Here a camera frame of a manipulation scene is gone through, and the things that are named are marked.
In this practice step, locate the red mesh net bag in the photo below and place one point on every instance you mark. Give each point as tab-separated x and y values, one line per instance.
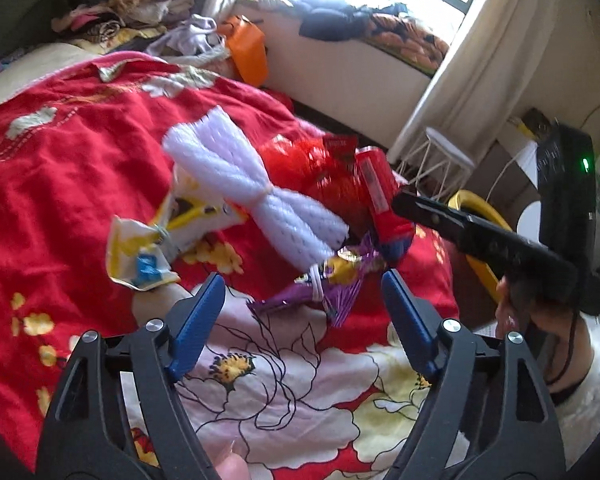
300	165

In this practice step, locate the white foam net sleeve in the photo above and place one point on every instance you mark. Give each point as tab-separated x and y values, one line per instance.
220	160

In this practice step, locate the yellow packet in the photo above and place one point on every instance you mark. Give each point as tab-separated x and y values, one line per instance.
519	125

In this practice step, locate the cream bed sheet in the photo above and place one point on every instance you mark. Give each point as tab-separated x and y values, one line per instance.
30	70

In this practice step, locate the orange bag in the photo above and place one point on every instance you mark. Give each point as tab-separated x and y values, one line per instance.
247	50

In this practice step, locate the person's left hand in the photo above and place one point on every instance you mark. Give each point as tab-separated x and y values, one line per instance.
232	467

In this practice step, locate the white garment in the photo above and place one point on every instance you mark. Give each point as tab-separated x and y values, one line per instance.
190	35

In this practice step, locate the red floral blanket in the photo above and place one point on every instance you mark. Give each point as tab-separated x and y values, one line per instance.
80	160

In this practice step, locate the purple snack wrapper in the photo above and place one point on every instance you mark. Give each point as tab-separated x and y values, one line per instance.
345	266

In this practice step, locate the black bag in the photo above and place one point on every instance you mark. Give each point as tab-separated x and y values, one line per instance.
537	120

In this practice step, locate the person's right hand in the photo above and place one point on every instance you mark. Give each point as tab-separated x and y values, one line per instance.
512	310

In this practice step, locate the dark clothing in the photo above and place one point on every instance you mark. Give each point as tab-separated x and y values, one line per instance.
330	20

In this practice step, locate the yellow and white snack wrapper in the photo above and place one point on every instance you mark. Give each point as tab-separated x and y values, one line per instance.
130	245

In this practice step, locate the wide cream curtain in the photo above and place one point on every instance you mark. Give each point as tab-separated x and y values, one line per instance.
495	60

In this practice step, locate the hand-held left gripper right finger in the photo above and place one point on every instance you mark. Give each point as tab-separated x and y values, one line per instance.
410	321

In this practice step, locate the person's right forearm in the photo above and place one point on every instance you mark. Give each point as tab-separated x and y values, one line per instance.
595	390

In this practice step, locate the yellow trash bin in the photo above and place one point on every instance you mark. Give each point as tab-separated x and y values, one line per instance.
480	206

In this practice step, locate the red snack packet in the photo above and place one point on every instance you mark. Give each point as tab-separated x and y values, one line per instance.
375	185

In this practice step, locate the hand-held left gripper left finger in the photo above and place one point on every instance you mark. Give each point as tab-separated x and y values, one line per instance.
200	320

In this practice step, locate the patterned windowsill blanket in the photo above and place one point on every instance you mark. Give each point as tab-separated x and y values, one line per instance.
410	40

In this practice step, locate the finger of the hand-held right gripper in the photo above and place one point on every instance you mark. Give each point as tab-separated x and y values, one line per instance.
480	235

